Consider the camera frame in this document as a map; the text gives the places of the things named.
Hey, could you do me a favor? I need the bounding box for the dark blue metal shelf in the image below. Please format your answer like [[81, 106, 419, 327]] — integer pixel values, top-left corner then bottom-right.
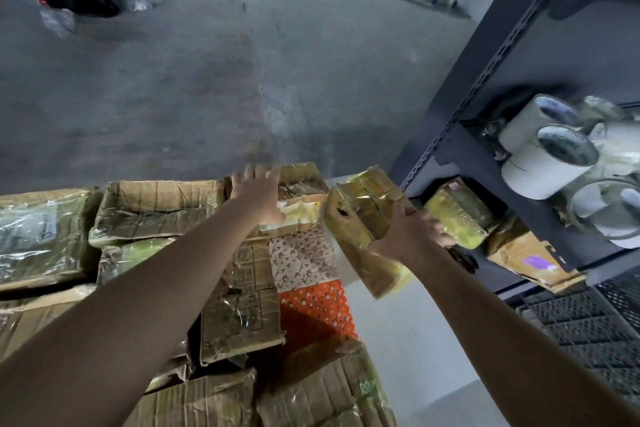
[[389, 0, 640, 302]]

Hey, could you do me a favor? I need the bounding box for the white table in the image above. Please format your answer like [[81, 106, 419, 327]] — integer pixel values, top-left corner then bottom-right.
[[325, 176, 481, 427]]

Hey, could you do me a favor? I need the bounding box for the person's left forearm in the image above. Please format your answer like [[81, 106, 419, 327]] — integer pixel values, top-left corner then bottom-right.
[[0, 199, 266, 427]]

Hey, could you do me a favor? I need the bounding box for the person's left hand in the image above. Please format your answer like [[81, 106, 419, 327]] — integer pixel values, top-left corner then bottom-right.
[[229, 163, 287, 226]]

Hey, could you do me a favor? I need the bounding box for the yellow-green taped parcel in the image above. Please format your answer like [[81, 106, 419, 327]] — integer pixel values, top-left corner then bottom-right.
[[323, 165, 419, 300]]

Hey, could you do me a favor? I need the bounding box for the yellow parcel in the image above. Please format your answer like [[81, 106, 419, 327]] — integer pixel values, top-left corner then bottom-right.
[[425, 177, 499, 250]]

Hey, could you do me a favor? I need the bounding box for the person's right hand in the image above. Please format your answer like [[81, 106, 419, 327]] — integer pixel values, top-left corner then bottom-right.
[[367, 201, 457, 268]]

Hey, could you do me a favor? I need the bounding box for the person's right forearm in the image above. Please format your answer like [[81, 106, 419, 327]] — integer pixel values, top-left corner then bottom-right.
[[412, 246, 640, 427]]

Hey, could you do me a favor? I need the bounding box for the taped parcel with white label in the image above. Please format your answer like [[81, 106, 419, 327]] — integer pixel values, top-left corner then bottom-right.
[[0, 187, 103, 292]]

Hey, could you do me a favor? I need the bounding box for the dark grey lattice crate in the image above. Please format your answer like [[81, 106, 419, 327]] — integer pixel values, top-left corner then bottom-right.
[[517, 266, 640, 408]]

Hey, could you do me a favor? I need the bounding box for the white perforated plastic mat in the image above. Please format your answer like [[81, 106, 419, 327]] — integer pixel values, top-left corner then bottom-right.
[[268, 226, 340, 294]]

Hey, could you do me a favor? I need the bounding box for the white tape roll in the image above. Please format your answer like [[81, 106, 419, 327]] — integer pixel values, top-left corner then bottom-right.
[[498, 93, 583, 152], [579, 95, 629, 125]]

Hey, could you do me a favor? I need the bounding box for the orange perforated plastic mat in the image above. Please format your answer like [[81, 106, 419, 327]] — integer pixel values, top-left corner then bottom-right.
[[277, 280, 359, 358]]

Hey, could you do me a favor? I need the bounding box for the large taped carton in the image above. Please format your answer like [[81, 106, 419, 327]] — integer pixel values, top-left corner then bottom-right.
[[0, 284, 99, 362]]

